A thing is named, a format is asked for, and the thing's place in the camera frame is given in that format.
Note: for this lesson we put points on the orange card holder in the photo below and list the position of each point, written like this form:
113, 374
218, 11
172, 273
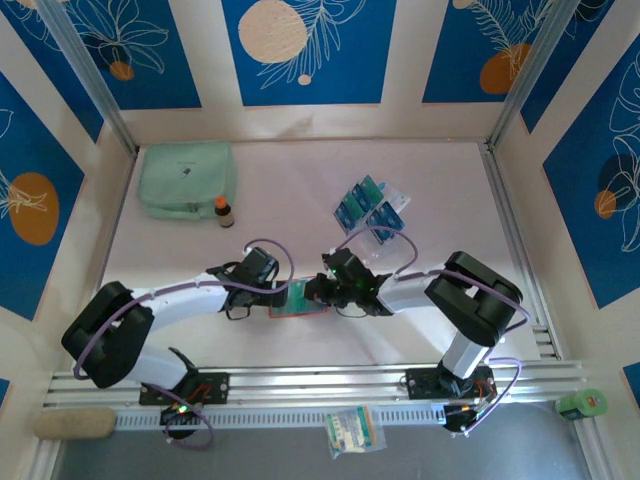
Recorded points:
295, 314

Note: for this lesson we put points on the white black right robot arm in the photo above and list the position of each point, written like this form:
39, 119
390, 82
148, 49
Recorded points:
410, 300

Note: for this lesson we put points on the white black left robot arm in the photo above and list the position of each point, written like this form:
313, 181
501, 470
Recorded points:
185, 302

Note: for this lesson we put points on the white light blue credit card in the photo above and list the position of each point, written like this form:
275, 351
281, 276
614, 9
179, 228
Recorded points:
400, 199

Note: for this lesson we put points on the brown bottle orange cap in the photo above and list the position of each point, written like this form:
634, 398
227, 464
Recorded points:
225, 215

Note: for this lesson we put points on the clear plastic bag with packet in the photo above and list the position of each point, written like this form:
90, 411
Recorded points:
355, 430

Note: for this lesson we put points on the black controller box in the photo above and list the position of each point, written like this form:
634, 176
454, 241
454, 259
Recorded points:
170, 415

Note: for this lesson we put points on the mint green zip pouch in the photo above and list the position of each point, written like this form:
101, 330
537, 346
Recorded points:
185, 175

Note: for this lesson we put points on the beige sponge block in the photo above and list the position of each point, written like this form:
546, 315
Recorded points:
75, 424

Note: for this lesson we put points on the green canister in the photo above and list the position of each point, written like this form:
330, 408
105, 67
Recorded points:
580, 404

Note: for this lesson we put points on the aluminium corner extrusion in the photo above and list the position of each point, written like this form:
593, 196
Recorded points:
592, 450

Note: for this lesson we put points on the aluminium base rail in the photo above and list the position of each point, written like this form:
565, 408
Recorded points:
310, 382

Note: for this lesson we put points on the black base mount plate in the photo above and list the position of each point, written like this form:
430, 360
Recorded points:
420, 382
217, 387

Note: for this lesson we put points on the aluminium side rail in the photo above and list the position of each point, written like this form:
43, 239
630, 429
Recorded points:
504, 200

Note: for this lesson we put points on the aluminium frame post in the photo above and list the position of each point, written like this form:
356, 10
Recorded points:
90, 75
529, 75

